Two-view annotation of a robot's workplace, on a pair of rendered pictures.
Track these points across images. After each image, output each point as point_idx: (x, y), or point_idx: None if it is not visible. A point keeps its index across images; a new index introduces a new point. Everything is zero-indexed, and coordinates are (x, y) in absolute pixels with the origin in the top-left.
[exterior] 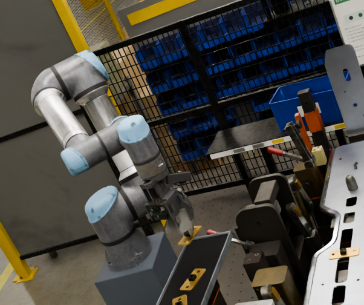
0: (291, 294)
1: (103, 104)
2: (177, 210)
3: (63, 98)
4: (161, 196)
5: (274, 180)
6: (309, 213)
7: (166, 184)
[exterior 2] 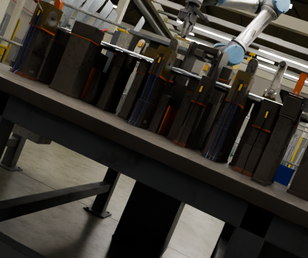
0: (145, 56)
1: (260, 13)
2: (181, 17)
3: (256, 4)
4: (184, 8)
5: (218, 49)
6: None
7: (191, 8)
